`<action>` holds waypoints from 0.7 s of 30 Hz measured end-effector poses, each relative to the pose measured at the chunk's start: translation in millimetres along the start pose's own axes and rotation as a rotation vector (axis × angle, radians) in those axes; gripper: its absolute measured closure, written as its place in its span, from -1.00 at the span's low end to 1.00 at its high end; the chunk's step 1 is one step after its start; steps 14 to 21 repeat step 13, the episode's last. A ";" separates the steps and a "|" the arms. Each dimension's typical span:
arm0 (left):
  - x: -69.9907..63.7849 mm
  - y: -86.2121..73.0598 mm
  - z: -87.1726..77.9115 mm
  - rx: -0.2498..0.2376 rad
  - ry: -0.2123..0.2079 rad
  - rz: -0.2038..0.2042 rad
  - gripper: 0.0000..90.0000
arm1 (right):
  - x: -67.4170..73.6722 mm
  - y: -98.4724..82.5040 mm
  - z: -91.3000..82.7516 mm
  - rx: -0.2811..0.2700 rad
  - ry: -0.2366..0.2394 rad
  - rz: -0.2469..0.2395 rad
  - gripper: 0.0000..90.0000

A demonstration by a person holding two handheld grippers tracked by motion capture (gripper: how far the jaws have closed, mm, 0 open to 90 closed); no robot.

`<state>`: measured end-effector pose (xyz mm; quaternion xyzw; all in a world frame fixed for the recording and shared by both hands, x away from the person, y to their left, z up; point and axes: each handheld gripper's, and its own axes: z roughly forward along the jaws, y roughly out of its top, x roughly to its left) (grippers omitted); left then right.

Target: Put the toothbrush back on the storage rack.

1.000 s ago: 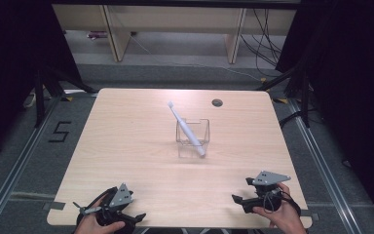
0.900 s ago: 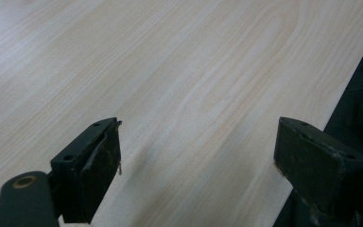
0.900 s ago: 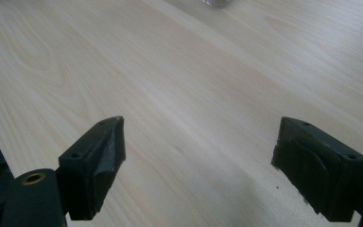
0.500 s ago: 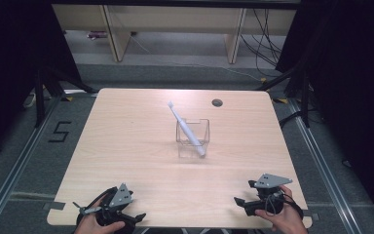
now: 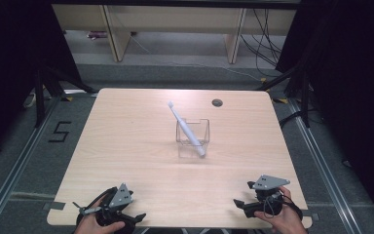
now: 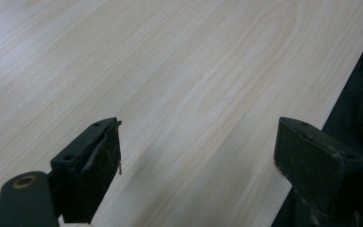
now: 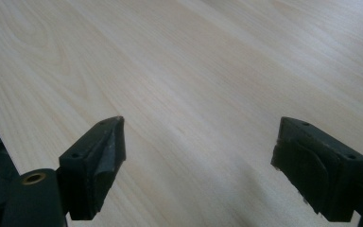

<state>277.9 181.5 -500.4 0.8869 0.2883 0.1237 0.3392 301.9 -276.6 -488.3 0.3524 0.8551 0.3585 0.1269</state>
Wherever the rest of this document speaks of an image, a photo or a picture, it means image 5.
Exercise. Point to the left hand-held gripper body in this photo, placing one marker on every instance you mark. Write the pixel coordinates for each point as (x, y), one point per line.
(120, 196)

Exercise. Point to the light wooden shelf unit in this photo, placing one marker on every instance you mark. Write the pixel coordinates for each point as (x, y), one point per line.
(117, 29)

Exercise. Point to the pink object under shelf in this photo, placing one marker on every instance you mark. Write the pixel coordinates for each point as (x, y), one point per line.
(96, 34)

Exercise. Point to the aluminium floor rail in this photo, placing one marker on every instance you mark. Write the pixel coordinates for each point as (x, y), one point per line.
(16, 162)
(321, 162)

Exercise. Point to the clear plastic container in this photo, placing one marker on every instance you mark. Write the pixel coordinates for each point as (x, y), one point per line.
(199, 130)

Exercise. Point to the black curtain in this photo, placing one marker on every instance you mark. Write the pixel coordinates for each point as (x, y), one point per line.
(354, 81)
(13, 65)

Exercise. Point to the grey tape patch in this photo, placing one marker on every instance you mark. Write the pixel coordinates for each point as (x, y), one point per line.
(54, 205)

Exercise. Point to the person's right hand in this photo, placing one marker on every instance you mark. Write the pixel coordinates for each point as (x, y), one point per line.
(284, 217)

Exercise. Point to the person's left hand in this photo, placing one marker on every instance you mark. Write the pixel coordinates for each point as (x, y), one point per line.
(92, 224)

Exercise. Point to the black metal stand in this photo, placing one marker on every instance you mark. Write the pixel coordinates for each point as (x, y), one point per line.
(40, 97)
(305, 97)

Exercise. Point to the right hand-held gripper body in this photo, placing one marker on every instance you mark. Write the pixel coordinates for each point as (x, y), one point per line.
(268, 195)

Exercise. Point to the yellow tape piece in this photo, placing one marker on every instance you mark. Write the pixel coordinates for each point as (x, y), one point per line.
(280, 100)
(67, 98)

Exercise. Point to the white electric toothbrush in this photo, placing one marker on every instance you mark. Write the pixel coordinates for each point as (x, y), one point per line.
(188, 131)

